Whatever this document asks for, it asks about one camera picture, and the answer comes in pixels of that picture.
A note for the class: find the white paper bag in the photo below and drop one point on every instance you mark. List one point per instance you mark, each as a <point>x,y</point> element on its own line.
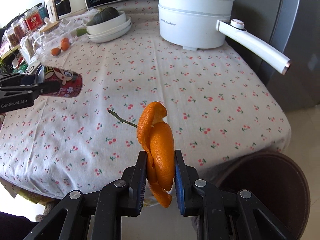
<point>26,47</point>

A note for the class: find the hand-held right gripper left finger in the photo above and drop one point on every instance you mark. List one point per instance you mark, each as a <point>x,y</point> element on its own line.
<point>142,180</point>

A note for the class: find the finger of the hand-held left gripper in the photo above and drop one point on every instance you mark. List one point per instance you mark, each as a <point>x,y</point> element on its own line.
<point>50,87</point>
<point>17,79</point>

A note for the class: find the red label jar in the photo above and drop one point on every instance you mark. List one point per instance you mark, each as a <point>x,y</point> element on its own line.
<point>33,20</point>

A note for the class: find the grey refrigerator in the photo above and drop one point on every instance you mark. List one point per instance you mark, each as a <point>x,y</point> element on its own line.
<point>287,17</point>

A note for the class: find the dark cloth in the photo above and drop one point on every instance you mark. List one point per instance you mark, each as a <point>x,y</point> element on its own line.
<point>12,227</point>

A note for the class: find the orange peel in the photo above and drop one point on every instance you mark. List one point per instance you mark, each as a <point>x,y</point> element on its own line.
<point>160,150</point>

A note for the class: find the clear spice jar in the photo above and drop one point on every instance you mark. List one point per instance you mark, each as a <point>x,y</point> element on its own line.
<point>20,27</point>
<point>12,36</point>

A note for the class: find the small green fruit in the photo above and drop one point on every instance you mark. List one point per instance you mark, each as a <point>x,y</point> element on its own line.
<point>80,32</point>

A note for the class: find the white plate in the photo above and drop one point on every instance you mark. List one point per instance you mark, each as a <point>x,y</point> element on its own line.
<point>117,38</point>

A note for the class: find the cherry print tablecloth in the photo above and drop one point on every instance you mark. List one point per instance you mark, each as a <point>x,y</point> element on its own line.
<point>175,92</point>

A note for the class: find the red cartoon drink can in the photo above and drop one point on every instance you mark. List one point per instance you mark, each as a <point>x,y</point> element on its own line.
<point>67,80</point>

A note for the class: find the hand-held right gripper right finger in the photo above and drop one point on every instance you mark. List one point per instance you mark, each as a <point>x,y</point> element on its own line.
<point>179,185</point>

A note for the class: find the small brown twig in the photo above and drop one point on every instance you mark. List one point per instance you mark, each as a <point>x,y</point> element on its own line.
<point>118,119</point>

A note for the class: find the dark green pumpkin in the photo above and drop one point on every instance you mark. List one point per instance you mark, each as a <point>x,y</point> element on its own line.
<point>106,17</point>

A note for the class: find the white electric cooking pot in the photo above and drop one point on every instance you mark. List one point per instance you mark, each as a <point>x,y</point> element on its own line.
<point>190,22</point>

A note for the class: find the stacked white bowls with squash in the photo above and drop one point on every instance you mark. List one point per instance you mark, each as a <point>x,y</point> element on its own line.
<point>128,23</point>

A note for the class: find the brown plastic bin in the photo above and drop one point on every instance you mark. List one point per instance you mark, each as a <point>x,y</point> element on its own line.
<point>262,180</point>

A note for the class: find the small orange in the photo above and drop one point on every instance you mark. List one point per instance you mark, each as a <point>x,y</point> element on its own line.
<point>65,46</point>
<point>65,40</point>
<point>56,51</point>

